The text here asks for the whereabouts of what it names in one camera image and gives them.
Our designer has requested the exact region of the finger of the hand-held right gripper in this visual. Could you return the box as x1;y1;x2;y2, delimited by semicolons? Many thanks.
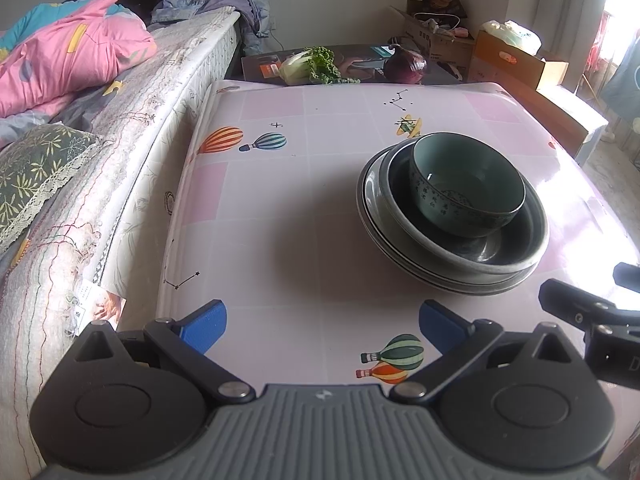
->
539;278;618;333
614;261;640;291

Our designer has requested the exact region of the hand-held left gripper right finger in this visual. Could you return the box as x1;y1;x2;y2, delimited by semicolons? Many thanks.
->
391;300;583;404

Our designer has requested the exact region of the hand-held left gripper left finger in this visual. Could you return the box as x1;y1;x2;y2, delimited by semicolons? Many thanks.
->
75;299;255;405

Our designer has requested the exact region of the white printed plate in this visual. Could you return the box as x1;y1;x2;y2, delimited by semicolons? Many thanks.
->
380;255;532;297

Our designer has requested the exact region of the small steel bowl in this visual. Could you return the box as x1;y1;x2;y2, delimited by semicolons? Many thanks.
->
386;137;550;275

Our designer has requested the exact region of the teal ceramic bowl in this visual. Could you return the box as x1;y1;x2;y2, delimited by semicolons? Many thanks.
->
409;132;527;239

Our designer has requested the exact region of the large steel bowl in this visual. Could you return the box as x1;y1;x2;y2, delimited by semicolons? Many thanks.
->
356;141;550;288

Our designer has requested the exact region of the printed paper tag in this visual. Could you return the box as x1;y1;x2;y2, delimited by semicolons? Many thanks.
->
65;280;128;336

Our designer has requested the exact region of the pink printed tablecloth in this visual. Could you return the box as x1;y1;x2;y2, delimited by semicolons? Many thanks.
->
157;79;640;480

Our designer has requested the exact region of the large brown cardboard box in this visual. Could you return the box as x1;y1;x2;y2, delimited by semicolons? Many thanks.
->
492;82;610;166

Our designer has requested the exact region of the blue dotted hanging blanket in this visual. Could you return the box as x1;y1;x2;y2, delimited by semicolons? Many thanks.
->
600;45;640;111

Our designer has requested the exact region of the white quilted mattress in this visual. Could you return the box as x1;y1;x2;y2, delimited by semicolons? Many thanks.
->
0;6;238;480

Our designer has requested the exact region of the open brown cardboard box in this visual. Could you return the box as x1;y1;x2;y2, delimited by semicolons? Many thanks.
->
467;30;570;92

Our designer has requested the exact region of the dark floral lace pillow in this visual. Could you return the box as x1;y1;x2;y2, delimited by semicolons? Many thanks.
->
0;124;106;256

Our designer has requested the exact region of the red hanging garment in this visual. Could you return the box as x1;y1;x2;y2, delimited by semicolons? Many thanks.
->
587;10;613;78

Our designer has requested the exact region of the purple cabbage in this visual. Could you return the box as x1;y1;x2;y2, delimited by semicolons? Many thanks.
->
382;45;428;85

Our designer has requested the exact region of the white plastic bag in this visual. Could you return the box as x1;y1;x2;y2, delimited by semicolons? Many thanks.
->
480;19;542;54

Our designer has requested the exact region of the dark printed appliance box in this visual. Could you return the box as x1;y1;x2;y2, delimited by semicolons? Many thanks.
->
241;44;463;86

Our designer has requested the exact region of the green leafy cabbage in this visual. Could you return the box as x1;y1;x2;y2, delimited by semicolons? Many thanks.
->
278;46;361;86

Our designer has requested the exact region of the white printed cardboard box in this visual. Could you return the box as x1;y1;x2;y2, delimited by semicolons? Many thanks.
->
390;5;476;68

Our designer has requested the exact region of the pink quilt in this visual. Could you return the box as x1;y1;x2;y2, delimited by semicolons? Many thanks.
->
0;0;158;118

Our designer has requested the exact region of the dark printed bag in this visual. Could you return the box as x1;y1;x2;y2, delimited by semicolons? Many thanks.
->
422;0;468;18

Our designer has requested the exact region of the blue-grey clothes pile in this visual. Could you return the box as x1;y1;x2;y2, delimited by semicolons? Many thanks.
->
150;0;273;56

